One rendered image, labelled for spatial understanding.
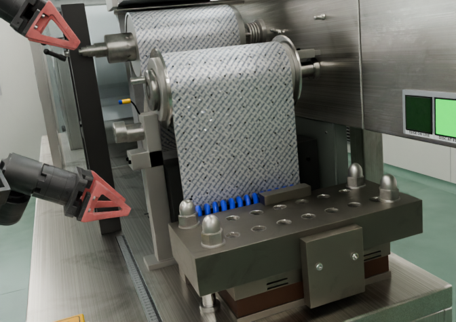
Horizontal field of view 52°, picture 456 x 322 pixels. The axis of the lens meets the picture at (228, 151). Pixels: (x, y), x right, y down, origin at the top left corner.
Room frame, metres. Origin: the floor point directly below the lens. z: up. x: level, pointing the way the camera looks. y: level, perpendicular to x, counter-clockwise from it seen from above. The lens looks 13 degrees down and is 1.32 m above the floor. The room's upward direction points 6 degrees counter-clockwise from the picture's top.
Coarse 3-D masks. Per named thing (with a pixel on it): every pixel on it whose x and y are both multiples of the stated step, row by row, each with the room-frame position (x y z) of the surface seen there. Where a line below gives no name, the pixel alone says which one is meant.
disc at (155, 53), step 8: (152, 56) 0.89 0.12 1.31; (160, 56) 0.83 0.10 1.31; (160, 64) 0.83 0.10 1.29; (168, 80) 0.80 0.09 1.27; (168, 88) 0.80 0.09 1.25; (168, 96) 0.80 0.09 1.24; (168, 104) 0.81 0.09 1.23; (168, 112) 0.82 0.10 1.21; (168, 120) 0.83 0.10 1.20; (168, 128) 0.85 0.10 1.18
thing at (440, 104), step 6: (438, 102) 0.66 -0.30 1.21; (444, 102) 0.65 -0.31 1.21; (450, 102) 0.64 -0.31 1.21; (438, 108) 0.66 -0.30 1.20; (444, 108) 0.65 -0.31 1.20; (450, 108) 0.64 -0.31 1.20; (438, 114) 0.66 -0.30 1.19; (444, 114) 0.65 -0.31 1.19; (450, 114) 0.64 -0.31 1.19; (438, 120) 0.66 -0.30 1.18; (444, 120) 0.65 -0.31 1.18; (450, 120) 0.64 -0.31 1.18; (438, 126) 0.66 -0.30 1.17; (444, 126) 0.65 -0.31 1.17; (450, 126) 0.64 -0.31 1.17; (438, 132) 0.66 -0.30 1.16; (444, 132) 0.65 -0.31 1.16; (450, 132) 0.64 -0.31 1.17
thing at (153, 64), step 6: (288, 54) 0.91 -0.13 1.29; (150, 60) 0.87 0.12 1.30; (156, 60) 0.85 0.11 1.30; (150, 66) 0.88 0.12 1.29; (156, 66) 0.83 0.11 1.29; (156, 72) 0.84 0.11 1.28; (294, 72) 0.90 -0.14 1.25; (162, 78) 0.82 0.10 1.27; (294, 78) 0.90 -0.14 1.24; (162, 84) 0.82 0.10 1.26; (294, 84) 0.90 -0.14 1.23; (162, 90) 0.81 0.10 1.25; (162, 96) 0.82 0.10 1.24; (162, 102) 0.82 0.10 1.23; (162, 108) 0.83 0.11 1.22; (162, 114) 0.83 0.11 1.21; (162, 120) 0.85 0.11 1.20
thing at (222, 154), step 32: (192, 128) 0.82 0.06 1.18; (224, 128) 0.84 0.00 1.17; (256, 128) 0.86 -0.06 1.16; (288, 128) 0.89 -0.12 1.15; (192, 160) 0.82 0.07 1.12; (224, 160) 0.84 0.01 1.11; (256, 160) 0.86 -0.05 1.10; (288, 160) 0.88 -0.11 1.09; (192, 192) 0.82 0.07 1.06; (224, 192) 0.84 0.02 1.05; (256, 192) 0.86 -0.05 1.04
